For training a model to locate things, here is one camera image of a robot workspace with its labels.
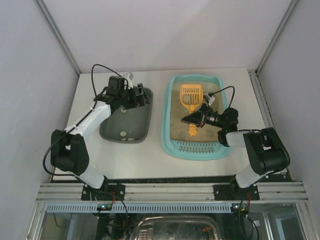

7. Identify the orange litter scoop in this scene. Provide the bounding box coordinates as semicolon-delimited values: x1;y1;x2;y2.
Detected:
179;84;204;136

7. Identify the grey plastic bin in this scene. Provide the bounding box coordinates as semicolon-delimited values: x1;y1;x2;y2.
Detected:
99;88;154;144

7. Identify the teal litter box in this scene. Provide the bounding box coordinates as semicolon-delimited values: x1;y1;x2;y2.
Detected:
161;74;231;161

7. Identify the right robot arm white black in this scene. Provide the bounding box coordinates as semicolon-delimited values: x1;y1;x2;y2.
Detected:
181;103;290;193

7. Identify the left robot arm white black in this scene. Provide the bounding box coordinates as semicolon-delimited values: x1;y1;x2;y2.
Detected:
46;76;152;189

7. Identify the metal basket below table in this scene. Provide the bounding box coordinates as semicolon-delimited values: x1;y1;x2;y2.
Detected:
132;214;222;240

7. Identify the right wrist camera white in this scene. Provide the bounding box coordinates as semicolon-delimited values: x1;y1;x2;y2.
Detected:
203;92;215;106

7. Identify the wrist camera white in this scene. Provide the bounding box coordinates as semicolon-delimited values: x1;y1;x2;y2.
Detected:
203;92;215;106
123;72;134;89

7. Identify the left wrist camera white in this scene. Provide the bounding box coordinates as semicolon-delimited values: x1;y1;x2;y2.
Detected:
123;72;134;89

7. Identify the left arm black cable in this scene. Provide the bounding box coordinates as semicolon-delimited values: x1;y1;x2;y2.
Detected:
42;64;125;177

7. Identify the aluminium right side rail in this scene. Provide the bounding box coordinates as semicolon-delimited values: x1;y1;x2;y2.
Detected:
247;69;275;128

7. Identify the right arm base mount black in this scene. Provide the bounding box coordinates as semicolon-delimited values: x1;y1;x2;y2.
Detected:
213;182;260;201

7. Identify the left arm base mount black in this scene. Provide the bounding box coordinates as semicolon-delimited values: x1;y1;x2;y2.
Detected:
80;183;126;201

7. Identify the aluminium rail frame front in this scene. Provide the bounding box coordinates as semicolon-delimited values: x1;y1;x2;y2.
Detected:
36;182;308;203

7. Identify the blue slotted cable duct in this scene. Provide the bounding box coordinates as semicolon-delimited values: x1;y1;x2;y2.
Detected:
46;202;232;214

